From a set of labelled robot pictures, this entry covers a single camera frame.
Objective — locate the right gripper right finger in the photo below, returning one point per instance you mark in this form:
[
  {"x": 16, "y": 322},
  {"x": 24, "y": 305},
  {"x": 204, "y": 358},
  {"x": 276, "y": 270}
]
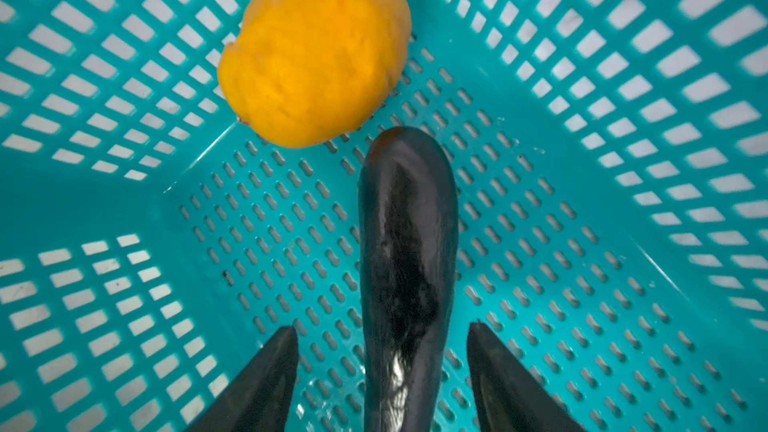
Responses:
[{"x": 507, "y": 397}]

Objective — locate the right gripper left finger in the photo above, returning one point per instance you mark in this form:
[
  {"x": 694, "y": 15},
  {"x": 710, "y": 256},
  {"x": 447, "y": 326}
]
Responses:
[{"x": 259, "y": 398}]

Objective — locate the dark eggplant toy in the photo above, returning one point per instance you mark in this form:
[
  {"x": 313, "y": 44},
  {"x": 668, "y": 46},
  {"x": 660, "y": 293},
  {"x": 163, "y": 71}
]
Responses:
[{"x": 408, "y": 211}]

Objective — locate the teal plastic basket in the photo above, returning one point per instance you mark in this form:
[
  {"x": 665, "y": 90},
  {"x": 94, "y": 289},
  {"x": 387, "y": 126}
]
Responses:
[{"x": 611, "y": 163}]

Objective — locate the yellow lemon toy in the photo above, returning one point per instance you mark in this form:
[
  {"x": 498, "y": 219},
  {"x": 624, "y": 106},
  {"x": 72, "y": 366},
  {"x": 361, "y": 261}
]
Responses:
[{"x": 302, "y": 72}]

